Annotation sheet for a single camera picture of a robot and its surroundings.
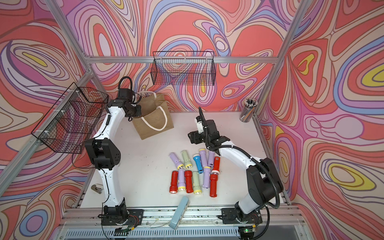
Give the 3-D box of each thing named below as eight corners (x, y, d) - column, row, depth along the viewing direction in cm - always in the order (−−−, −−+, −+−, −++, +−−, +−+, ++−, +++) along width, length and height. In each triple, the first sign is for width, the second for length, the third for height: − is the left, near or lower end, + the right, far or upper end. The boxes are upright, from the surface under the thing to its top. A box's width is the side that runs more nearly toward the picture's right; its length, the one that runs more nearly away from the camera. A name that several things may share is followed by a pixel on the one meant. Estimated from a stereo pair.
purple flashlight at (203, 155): (201, 167, 91) (201, 165, 89) (199, 150, 99) (199, 148, 97) (207, 166, 91) (208, 164, 89) (204, 150, 99) (204, 148, 97)
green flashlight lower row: (194, 194, 82) (194, 193, 79) (190, 173, 89) (190, 171, 87) (202, 193, 82) (202, 192, 80) (197, 172, 90) (197, 170, 88)
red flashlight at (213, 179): (209, 197, 81) (210, 195, 79) (209, 175, 89) (210, 173, 87) (218, 197, 81) (219, 196, 79) (217, 175, 89) (218, 173, 87)
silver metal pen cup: (240, 124, 117) (247, 105, 102) (238, 117, 123) (244, 98, 108) (250, 124, 117) (259, 105, 102) (248, 117, 123) (255, 98, 108)
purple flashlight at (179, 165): (178, 171, 90) (178, 169, 88) (168, 157, 97) (167, 154, 94) (184, 167, 92) (183, 165, 89) (173, 153, 98) (173, 151, 96)
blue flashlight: (198, 174, 88) (198, 172, 86) (192, 157, 96) (192, 155, 93) (205, 172, 89) (205, 170, 87) (199, 155, 97) (199, 153, 94)
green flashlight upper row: (186, 169, 90) (185, 167, 89) (180, 152, 98) (180, 150, 96) (192, 167, 91) (192, 165, 89) (186, 151, 99) (186, 149, 97)
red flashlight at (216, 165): (211, 173, 88) (211, 172, 87) (213, 157, 95) (214, 155, 94) (218, 175, 88) (219, 173, 86) (220, 158, 95) (220, 157, 93)
